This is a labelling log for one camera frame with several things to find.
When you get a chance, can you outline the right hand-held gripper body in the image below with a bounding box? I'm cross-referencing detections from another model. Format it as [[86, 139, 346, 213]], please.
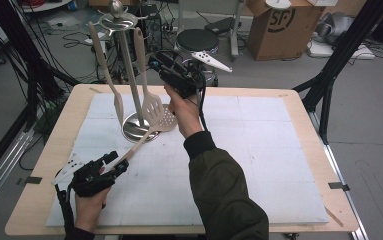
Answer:
[[160, 50, 233, 100]]

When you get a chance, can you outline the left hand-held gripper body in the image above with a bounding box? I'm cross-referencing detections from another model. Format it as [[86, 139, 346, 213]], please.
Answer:
[[51, 152, 117, 198]]

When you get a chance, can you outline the steel utensil stand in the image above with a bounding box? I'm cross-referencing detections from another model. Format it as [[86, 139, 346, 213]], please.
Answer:
[[98, 0, 162, 144]]

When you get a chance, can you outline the beige perforated skimmer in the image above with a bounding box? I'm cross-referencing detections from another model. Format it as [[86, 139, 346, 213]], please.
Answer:
[[102, 103, 179, 174]]

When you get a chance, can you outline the beige solid spatula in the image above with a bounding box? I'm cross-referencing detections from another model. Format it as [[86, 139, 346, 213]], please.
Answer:
[[88, 21, 126, 127]]

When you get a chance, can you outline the person's left hand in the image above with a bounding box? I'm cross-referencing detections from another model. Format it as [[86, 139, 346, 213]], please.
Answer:
[[74, 187, 111, 233]]

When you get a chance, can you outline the person's right hand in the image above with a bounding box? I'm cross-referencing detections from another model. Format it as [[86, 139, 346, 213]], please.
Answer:
[[164, 84, 204, 140]]

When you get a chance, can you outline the black computer tower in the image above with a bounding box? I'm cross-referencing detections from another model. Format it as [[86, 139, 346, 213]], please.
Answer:
[[143, 3, 163, 53]]

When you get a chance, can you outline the black round stool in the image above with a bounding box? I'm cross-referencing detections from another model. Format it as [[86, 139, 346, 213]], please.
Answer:
[[175, 28, 220, 88]]

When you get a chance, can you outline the black flat case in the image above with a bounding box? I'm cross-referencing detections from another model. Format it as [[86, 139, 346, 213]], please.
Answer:
[[204, 16, 235, 35]]

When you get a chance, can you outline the grey metal stand leg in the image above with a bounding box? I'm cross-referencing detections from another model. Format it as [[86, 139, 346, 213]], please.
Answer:
[[229, 0, 246, 62]]

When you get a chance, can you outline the white foam mat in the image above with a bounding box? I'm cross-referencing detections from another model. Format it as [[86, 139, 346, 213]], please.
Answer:
[[45, 93, 330, 228]]

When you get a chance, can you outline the large cardboard box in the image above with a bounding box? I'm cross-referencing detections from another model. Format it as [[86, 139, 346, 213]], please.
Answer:
[[247, 0, 327, 62]]

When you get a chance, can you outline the white round-base stand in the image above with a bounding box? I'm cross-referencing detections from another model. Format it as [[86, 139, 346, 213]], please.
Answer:
[[265, 0, 292, 10]]

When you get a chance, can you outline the grey rounded device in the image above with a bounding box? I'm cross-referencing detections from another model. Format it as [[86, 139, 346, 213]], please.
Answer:
[[315, 12, 355, 45]]

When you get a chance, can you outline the white flat box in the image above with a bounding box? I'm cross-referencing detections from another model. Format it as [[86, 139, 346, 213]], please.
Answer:
[[307, 39, 377, 61]]

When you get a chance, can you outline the right hand-held gripper cable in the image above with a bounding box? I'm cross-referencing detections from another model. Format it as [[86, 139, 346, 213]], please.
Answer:
[[195, 66, 211, 132]]

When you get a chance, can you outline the hand-held gripper cable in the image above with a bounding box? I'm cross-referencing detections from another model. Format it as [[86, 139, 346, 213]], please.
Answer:
[[195, 66, 211, 132], [54, 169, 77, 233]]

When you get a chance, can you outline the left hand-held gripper cable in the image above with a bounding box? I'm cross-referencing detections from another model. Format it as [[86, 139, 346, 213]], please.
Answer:
[[54, 169, 77, 233]]

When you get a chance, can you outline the black table bracket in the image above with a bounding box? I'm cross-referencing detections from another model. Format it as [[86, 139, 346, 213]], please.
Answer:
[[327, 181, 350, 192], [16, 176, 43, 187]]

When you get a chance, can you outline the aluminium rail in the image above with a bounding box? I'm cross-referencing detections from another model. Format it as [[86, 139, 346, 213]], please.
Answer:
[[0, 128, 35, 218], [307, 111, 370, 240]]

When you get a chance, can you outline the black frame stand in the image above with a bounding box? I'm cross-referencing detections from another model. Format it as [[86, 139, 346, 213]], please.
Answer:
[[0, 0, 80, 132], [292, 0, 383, 145]]

